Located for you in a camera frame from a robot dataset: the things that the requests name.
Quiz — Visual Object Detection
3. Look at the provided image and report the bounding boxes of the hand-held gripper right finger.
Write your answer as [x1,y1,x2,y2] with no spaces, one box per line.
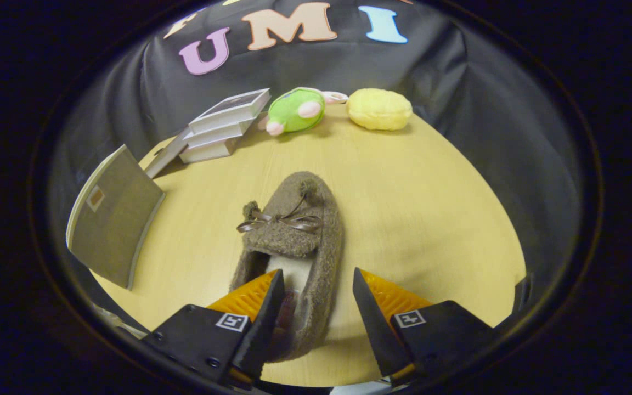
[352,267,498,385]

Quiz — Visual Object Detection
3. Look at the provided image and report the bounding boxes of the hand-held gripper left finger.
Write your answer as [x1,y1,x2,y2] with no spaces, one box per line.
[142,269,286,387]

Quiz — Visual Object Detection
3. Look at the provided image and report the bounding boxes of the brown fuzzy shoe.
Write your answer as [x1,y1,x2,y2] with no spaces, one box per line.
[230,171,345,363]

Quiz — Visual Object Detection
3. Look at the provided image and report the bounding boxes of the grey fabric storage box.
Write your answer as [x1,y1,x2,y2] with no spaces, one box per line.
[66,144,166,290]

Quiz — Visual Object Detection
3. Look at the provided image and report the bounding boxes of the dark rectangular object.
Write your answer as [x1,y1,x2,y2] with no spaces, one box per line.
[512,273,534,314]

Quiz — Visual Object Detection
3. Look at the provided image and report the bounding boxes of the brown cover book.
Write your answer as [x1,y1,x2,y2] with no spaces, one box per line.
[144,128,192,179]

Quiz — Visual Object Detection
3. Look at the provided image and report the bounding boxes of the green plush toy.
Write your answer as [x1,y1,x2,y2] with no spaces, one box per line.
[257,87,349,137]

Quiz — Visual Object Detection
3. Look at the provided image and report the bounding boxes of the yellow plush toy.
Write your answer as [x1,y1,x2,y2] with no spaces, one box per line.
[346,88,414,132]

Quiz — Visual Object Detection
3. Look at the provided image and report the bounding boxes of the white book with photo cover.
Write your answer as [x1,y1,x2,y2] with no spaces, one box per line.
[188,88,272,136]

